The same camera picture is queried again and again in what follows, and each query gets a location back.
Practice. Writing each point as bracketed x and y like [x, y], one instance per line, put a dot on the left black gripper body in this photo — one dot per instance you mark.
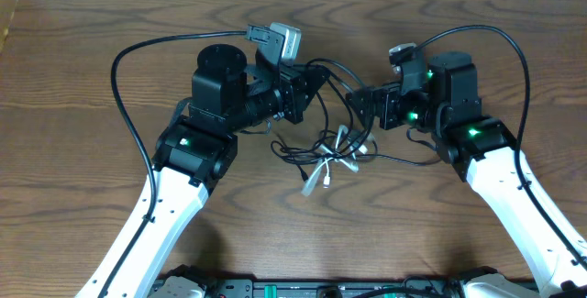
[292, 95]

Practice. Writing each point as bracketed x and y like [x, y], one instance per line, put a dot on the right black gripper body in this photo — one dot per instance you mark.
[390, 95]

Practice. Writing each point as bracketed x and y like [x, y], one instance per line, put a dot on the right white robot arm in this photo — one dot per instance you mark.
[439, 96]

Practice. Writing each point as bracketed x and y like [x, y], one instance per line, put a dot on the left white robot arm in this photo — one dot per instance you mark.
[195, 151]

